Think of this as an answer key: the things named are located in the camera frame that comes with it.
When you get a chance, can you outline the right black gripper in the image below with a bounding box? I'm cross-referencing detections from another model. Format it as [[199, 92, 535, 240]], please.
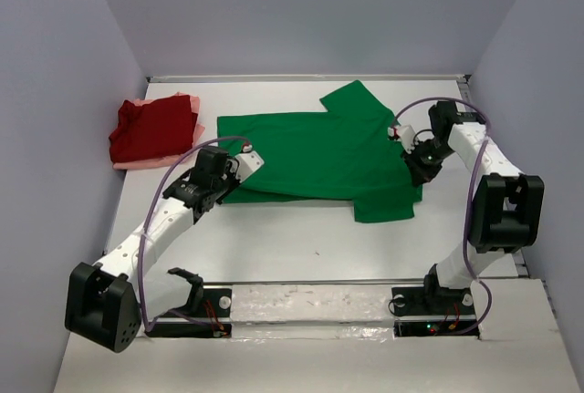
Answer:
[[401, 139, 455, 187]]

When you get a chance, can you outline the green t shirt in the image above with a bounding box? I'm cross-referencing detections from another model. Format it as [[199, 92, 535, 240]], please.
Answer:
[[217, 80, 422, 223]]

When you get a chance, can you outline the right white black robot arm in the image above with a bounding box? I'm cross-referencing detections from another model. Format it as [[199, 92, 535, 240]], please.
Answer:
[[388, 98, 545, 313]]

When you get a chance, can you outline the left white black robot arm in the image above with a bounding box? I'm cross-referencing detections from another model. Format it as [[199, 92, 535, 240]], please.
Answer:
[[64, 146, 264, 353]]

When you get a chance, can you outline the folded dark red t shirt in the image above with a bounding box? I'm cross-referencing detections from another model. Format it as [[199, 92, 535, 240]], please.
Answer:
[[109, 93, 198, 164]]

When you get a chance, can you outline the folded pink t shirt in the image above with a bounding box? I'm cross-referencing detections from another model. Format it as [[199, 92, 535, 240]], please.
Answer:
[[112, 94, 207, 171]]

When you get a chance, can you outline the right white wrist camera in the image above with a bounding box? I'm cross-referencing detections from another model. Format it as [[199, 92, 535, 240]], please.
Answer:
[[388, 125, 417, 152]]

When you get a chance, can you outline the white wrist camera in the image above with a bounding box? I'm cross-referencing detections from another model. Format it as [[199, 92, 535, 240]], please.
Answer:
[[388, 125, 417, 152], [235, 144, 264, 183]]

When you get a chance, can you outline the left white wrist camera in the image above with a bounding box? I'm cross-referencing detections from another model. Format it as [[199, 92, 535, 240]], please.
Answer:
[[235, 144, 264, 183]]

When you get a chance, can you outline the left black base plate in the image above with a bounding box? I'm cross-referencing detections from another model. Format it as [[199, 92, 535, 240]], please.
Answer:
[[144, 285, 233, 339]]

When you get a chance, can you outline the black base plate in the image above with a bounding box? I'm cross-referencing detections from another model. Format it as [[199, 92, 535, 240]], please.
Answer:
[[388, 286, 479, 338], [144, 285, 233, 339]]

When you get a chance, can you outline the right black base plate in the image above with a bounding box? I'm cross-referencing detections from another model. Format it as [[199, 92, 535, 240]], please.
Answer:
[[388, 286, 479, 338]]

